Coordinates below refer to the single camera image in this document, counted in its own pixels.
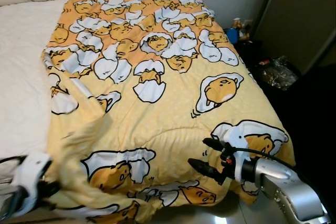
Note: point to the black bedside table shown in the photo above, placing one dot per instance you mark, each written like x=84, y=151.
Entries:
x=249, y=53

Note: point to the small blue container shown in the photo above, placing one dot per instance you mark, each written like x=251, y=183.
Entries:
x=232, y=35

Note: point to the white quilted mattress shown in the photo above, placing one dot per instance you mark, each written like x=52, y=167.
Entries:
x=23, y=77

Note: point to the clear plastic bag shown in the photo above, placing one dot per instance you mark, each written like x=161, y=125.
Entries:
x=278, y=74

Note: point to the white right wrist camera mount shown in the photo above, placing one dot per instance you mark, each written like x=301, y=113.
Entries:
x=236, y=140

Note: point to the grey sliding wardrobe door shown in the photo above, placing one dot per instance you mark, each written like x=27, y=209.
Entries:
x=299, y=19

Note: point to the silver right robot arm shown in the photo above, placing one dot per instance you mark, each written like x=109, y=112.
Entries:
x=294, y=192

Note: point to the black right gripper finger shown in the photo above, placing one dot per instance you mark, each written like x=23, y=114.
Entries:
x=202, y=167
x=214, y=146

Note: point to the yellow cartoon egg blanket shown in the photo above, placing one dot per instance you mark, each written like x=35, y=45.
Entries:
x=157, y=108

